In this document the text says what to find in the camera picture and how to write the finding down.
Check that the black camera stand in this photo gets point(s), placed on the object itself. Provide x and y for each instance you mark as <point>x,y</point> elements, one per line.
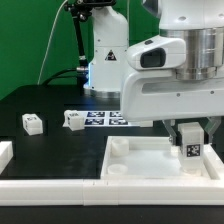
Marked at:
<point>80,11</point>

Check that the white square tabletop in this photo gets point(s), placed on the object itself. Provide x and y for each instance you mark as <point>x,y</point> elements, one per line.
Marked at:
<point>131,157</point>

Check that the fiducial marker sheet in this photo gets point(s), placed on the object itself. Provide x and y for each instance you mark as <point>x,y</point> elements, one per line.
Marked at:
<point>102,118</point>

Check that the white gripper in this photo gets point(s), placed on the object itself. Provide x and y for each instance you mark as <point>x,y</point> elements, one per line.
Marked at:
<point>158,95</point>

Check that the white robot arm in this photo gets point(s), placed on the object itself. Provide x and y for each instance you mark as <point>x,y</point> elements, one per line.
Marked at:
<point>179,72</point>

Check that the white U-shaped fence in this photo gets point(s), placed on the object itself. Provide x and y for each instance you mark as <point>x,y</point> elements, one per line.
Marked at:
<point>111,192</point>

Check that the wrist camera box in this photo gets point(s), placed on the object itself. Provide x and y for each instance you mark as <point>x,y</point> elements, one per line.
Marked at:
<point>157,53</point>

